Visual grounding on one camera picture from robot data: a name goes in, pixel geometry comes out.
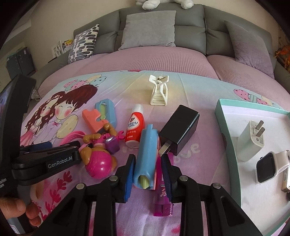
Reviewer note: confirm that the black power adapter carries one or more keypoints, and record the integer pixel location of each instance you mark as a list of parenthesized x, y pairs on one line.
[(178, 130)]

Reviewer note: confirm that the grey sofa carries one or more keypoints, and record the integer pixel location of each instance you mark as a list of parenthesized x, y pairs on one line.
[(201, 28)]

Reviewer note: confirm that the grey right cushion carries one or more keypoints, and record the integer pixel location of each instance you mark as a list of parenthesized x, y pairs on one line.
[(250, 49)]

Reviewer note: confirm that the pink sofa cover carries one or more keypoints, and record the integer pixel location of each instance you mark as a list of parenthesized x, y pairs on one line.
[(175, 59)]

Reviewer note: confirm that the red white small bottle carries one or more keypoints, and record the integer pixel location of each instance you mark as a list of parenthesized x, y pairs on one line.
[(135, 127)]

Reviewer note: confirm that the white smart watch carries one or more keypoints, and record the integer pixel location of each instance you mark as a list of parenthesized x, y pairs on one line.
[(271, 165)]

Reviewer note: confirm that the white power adapter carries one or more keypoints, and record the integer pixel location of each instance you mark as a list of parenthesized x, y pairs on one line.
[(250, 141)]

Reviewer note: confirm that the grey cushion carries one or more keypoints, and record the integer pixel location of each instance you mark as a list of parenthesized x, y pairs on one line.
[(156, 28), (250, 49)]

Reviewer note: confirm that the gold metal lighter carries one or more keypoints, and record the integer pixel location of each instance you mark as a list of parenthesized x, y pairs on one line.
[(286, 181)]

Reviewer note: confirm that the black white patterned cushion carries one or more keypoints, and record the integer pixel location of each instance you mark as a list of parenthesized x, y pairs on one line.
[(83, 45)]

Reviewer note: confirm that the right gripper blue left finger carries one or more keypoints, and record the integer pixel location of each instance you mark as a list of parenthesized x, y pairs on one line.
[(128, 176)]

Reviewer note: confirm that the orange blue toy block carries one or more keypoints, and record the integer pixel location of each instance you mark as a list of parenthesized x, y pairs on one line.
[(100, 115)]

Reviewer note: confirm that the blue toy knife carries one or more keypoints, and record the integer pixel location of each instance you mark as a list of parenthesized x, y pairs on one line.
[(144, 173)]

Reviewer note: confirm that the cartoon printed table cloth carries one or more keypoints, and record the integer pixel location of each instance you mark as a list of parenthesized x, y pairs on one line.
[(207, 157)]

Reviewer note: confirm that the purple transparent lighter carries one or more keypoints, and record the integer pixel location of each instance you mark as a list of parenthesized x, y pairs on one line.
[(162, 205)]

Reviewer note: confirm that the person's left hand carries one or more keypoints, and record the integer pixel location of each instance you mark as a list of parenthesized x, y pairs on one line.
[(12, 207)]

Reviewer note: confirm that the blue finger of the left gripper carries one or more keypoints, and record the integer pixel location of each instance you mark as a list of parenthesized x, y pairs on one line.
[(41, 146)]

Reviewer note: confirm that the cream hair claw clip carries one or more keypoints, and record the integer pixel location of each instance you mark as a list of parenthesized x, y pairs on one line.
[(159, 96)]

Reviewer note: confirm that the teal white tray box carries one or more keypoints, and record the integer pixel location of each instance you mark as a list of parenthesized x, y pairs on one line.
[(265, 204)]

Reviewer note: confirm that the orange decoration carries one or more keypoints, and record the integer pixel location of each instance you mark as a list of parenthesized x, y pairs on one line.
[(283, 56)]

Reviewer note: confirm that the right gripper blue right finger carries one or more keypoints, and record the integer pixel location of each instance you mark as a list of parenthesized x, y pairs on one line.
[(166, 171)]

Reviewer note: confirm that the pink fitness band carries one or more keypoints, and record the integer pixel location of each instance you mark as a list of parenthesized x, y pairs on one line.
[(72, 136)]

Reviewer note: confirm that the white picture frame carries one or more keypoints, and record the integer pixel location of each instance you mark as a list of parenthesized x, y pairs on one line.
[(57, 49)]

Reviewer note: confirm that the dark cabinet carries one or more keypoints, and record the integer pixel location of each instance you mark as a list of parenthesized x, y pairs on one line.
[(20, 63)]

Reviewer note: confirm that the grey middle cushion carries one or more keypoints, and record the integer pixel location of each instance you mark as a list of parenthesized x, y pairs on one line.
[(156, 28)]

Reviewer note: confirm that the pink brown doll toy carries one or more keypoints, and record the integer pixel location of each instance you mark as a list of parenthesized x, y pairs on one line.
[(97, 155)]

